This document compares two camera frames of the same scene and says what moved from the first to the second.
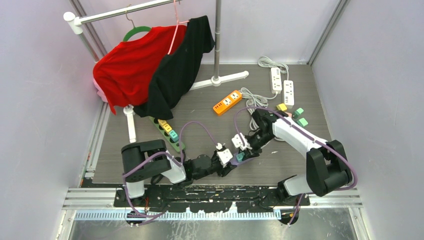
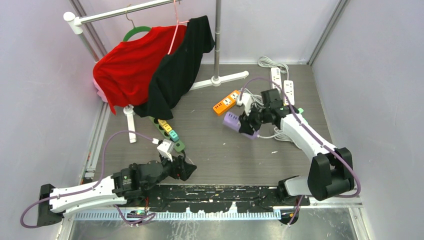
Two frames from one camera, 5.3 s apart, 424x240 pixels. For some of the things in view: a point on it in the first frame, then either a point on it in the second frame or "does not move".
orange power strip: [228, 102] does not move
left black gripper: [222, 171] -> [178, 172]
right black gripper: [252, 152] -> [245, 127]
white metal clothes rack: [216, 79] does not move
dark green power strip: [176, 144] does not move
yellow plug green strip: [167, 128] does not move
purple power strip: [233, 160] -> [231, 121]
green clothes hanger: [135, 30] does not move
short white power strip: [275, 80] does not move
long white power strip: [288, 95] -> [276, 75]
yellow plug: [162, 122] does not move
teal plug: [174, 136] does not move
